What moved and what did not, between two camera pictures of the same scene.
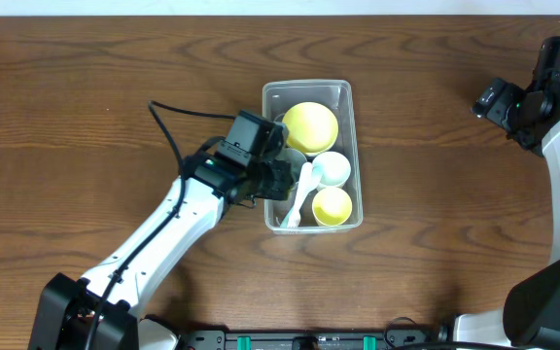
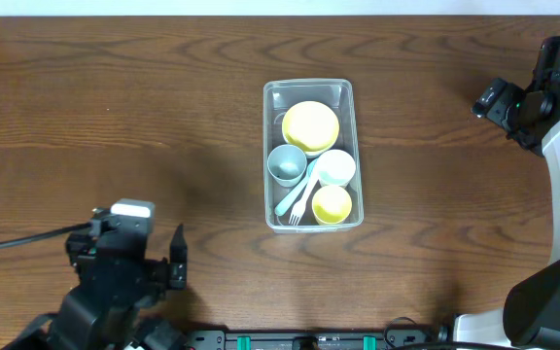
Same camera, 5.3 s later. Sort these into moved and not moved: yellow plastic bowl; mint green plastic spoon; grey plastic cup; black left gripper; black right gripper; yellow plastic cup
Moved: black left gripper; mint green plastic spoon
Not moved: yellow plastic cup; grey plastic cup; black right gripper; yellow plastic bowl
